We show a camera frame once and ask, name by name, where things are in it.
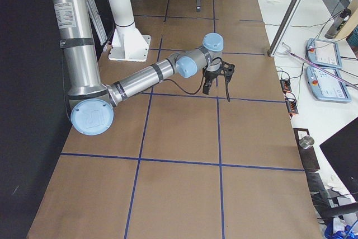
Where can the lower teach pendant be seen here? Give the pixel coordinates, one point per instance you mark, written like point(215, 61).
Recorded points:
point(326, 88)

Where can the upper teach pendant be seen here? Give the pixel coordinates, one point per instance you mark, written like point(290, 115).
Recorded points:
point(324, 53)

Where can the black plate under cup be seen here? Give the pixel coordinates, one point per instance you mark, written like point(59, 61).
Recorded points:
point(308, 157)

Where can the aluminium frame post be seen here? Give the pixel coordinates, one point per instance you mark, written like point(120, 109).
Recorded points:
point(278, 39)

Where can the teach pendant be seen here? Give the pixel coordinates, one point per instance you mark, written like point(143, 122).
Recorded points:
point(326, 88)
point(324, 53)

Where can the black monitor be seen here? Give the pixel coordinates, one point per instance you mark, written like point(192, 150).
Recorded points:
point(340, 151)

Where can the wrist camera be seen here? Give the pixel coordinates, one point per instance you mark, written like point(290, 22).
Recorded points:
point(228, 70)

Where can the dark drink bottle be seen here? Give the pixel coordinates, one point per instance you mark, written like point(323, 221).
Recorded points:
point(338, 24)

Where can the grabber reach tool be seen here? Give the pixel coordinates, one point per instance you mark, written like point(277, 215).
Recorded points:
point(290, 53)

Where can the orange power strip near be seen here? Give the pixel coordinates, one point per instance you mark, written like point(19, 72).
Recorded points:
point(291, 104)

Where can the orange power strip far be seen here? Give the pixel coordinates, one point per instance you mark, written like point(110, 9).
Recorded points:
point(285, 85)

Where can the orange power strip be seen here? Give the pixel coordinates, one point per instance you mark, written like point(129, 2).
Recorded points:
point(291, 104)
point(285, 85)

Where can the small metal cup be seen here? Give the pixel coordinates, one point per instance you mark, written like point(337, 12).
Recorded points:
point(306, 142)

